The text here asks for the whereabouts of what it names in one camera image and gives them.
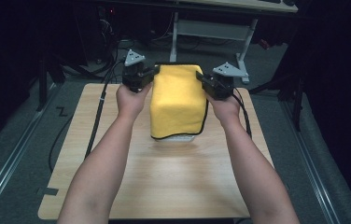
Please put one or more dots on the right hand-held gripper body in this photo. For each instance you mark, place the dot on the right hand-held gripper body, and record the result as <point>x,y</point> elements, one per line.
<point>223,84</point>

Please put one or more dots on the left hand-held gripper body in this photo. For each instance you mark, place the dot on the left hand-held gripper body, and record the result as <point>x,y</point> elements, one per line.
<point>134,76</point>

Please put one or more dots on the yellow and grey towel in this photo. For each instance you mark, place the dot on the yellow and grey towel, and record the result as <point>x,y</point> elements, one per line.
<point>178,99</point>

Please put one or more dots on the white towel rack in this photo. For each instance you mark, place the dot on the white towel rack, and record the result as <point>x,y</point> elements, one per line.
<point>176,138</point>

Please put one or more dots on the person's right hand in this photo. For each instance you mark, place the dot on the person's right hand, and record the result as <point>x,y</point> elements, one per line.
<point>225,109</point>

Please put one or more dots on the person's left hand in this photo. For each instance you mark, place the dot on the person's left hand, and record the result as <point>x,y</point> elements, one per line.
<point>131,101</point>

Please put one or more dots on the white-legged wooden desk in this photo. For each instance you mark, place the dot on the white-legged wooden desk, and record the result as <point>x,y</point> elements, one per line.
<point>214,29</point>

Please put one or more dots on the small red object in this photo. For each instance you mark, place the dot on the small red object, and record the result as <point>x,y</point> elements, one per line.
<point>264,44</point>

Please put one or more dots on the black metal stand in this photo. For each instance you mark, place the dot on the black metal stand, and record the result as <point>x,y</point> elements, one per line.
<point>295,93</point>
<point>43,84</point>

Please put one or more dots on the black tape strip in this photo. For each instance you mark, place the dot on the black tape strip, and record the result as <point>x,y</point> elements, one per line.
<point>51,191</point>

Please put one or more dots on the metal floor rail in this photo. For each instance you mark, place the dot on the metal floor rail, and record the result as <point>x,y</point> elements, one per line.
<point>15,155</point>
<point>313,174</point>

